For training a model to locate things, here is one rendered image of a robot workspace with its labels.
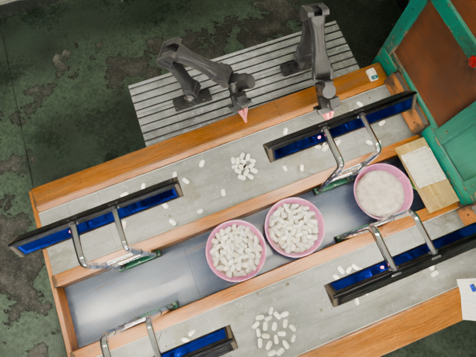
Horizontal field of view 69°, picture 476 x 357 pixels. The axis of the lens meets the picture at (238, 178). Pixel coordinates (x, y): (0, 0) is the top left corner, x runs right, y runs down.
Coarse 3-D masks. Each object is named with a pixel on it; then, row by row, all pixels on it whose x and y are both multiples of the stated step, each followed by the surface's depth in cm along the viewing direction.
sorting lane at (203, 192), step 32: (384, 96) 174; (288, 128) 170; (384, 128) 169; (192, 160) 166; (224, 160) 166; (256, 160) 166; (288, 160) 166; (320, 160) 165; (96, 192) 163; (128, 192) 163; (192, 192) 162; (256, 192) 162; (128, 224) 159; (160, 224) 159; (64, 256) 155; (96, 256) 155
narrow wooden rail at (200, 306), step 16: (448, 208) 156; (384, 224) 158; (400, 224) 155; (352, 240) 153; (368, 240) 153; (304, 256) 155; (320, 256) 152; (336, 256) 151; (272, 272) 150; (288, 272) 150; (240, 288) 149; (256, 288) 148; (192, 304) 147; (208, 304) 147; (160, 320) 146; (176, 320) 146; (112, 336) 144; (128, 336) 144; (80, 352) 143; (96, 352) 143
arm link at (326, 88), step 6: (312, 72) 151; (312, 78) 153; (318, 78) 152; (324, 78) 150; (330, 78) 148; (324, 84) 145; (330, 84) 144; (324, 90) 145; (330, 90) 145; (324, 96) 146; (330, 96) 146
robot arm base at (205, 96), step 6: (204, 90) 183; (198, 96) 182; (204, 96) 182; (210, 96) 182; (180, 102) 181; (186, 102) 181; (192, 102) 178; (198, 102) 181; (204, 102) 181; (180, 108) 180
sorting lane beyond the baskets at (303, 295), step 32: (448, 224) 157; (352, 256) 154; (288, 288) 151; (320, 288) 150; (384, 288) 150; (416, 288) 150; (448, 288) 150; (192, 320) 148; (224, 320) 148; (256, 320) 148; (288, 320) 147; (320, 320) 147; (352, 320) 147; (128, 352) 145; (256, 352) 144; (288, 352) 144
